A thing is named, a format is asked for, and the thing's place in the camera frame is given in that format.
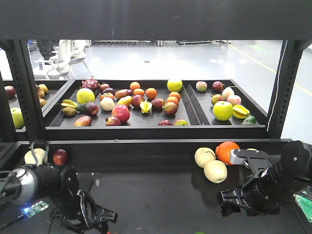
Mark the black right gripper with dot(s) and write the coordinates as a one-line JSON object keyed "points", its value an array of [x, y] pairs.
{"points": [[249, 195]]}

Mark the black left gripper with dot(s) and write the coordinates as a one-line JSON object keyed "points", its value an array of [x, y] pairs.
{"points": [[81, 213]]}

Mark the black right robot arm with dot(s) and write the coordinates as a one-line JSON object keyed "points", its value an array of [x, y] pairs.
{"points": [[269, 185]]}

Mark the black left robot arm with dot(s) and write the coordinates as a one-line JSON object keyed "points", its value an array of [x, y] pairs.
{"points": [[35, 181]]}

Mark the black fruit display stand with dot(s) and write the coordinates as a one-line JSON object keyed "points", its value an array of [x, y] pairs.
{"points": [[147, 173]]}

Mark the red dragon fruit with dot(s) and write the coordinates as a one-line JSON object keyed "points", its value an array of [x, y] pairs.
{"points": [[90, 83]]}

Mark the pale apple centre front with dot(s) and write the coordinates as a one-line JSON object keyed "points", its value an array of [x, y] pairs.
{"points": [[215, 171]]}

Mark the dark red apple front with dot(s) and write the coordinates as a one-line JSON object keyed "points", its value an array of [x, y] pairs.
{"points": [[60, 157]]}

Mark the large orange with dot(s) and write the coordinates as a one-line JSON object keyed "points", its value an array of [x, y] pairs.
{"points": [[223, 151]]}

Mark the pale apple front left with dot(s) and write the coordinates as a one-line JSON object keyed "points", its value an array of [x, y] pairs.
{"points": [[30, 159]]}

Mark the pale apple centre back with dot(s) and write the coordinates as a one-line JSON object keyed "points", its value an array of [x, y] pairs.
{"points": [[204, 155]]}

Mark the yellow starfruit right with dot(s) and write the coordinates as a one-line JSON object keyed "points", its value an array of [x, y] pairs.
{"points": [[240, 111]]}

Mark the yellow starfruit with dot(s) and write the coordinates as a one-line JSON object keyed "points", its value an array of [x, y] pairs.
{"points": [[69, 103], [145, 107], [240, 111]]}

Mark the big green apple right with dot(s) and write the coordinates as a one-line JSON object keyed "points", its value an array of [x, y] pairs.
{"points": [[223, 110]]}

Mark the yellow starfruit left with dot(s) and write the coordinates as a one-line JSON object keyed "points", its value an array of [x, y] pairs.
{"points": [[69, 103]]}

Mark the large red apple centre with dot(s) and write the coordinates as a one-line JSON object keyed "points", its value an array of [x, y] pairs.
{"points": [[121, 112]]}

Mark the green apple far left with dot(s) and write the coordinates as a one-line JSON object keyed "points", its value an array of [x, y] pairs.
{"points": [[17, 117]]}

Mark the yellow-green pomelo left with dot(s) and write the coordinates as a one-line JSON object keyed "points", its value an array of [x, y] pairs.
{"points": [[85, 95]]}

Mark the yellow-green pomelo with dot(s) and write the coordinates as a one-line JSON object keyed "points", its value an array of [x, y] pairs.
{"points": [[85, 95], [174, 85]]}

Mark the yellow starfruit centre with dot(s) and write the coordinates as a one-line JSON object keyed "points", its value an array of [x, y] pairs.
{"points": [[145, 107]]}

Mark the yellow-green pomelo back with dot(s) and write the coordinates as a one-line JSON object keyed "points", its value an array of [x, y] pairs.
{"points": [[174, 85]]}

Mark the white office chair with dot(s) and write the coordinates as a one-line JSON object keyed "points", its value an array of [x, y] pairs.
{"points": [[69, 53]]}

